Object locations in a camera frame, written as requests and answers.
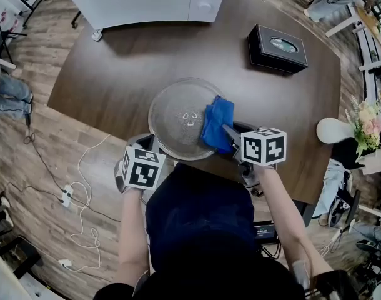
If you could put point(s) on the white charger adapter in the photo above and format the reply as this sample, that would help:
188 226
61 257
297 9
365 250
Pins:
65 263

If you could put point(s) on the white microwave oven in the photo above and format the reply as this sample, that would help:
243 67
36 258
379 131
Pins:
146 2

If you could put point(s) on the black device with screen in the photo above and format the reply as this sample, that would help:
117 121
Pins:
265 232

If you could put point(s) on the black tissue box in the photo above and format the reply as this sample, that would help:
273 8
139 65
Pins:
277 50

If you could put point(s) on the blue cloth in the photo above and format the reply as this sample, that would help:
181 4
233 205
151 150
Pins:
218 124

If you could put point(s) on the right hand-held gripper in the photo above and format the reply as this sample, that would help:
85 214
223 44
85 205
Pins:
263 147

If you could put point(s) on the white plug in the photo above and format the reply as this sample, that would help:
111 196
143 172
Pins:
97 35

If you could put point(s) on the person's dark clothing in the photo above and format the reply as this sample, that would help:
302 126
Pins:
203 230

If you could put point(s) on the white power strip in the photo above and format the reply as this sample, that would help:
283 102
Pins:
66 193

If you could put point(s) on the person's right forearm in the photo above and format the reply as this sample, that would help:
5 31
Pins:
288 220

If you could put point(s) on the glass microwave turntable plate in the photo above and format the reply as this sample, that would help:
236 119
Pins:
185 126

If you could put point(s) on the person's left forearm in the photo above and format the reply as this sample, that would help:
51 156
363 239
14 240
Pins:
132 233

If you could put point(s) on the white vase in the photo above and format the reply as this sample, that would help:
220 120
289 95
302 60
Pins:
332 131

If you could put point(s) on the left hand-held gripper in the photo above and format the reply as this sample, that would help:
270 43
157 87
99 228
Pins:
140 170

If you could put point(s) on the flower bouquet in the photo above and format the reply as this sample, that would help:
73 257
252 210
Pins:
365 123

